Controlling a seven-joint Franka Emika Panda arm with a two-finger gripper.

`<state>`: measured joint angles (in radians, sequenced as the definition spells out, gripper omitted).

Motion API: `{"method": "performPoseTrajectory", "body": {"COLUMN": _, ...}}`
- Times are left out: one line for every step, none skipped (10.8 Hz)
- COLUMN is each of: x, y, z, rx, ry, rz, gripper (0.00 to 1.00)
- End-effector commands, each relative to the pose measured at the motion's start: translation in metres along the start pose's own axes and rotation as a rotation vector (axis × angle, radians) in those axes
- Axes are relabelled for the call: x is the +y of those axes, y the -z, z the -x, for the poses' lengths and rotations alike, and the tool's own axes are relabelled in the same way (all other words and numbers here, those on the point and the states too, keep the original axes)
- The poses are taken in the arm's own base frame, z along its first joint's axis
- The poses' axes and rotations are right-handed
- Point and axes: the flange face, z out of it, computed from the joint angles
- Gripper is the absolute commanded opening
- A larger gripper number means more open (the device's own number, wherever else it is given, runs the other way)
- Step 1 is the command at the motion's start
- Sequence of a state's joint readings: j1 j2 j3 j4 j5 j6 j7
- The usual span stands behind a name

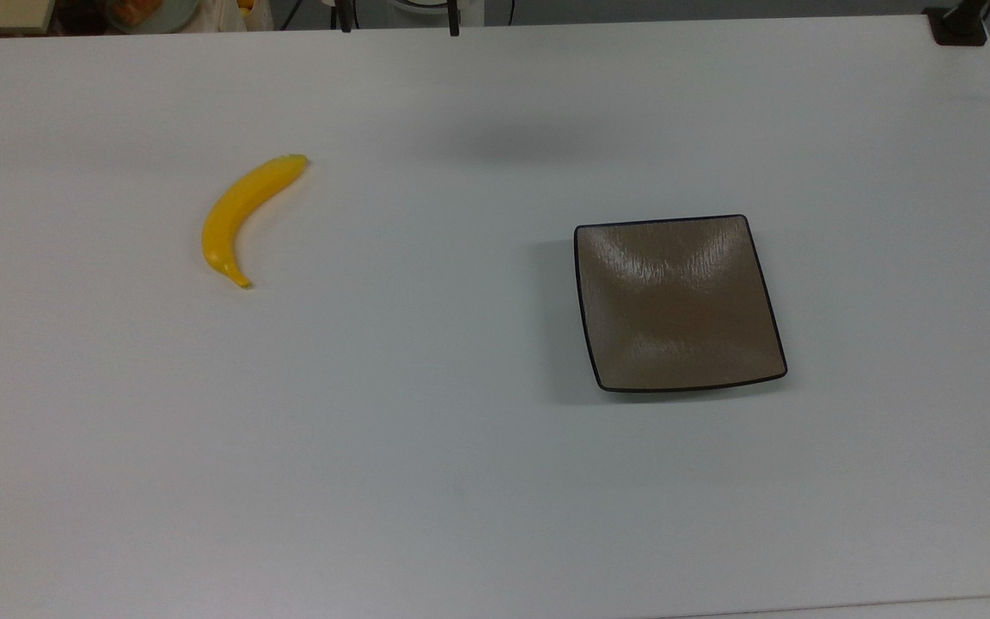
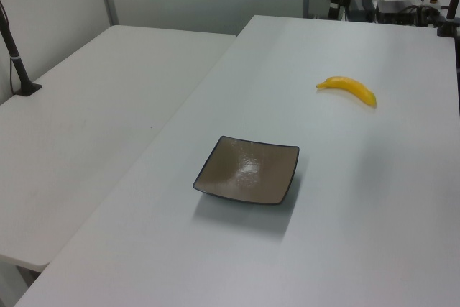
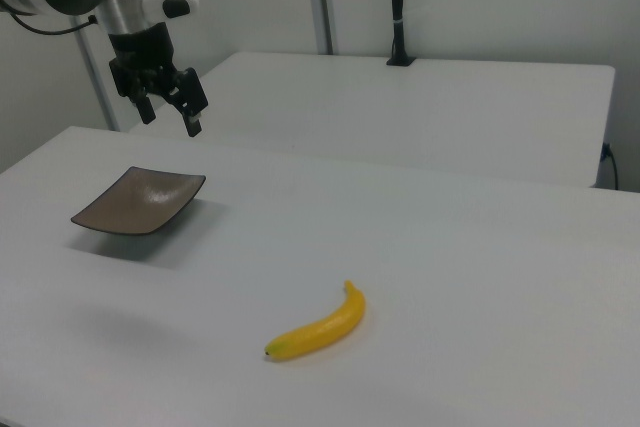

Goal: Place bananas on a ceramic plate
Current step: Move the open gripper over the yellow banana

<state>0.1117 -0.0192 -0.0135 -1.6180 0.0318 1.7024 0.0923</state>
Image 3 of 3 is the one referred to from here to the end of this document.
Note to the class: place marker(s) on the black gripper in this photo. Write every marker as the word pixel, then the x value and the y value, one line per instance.
pixel 142 49

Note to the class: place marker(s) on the yellow banana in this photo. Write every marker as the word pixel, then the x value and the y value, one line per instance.
pixel 325 327

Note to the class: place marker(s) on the brown square ceramic plate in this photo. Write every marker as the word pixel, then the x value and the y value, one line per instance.
pixel 135 202

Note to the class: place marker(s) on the white side table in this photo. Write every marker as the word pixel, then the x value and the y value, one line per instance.
pixel 400 112

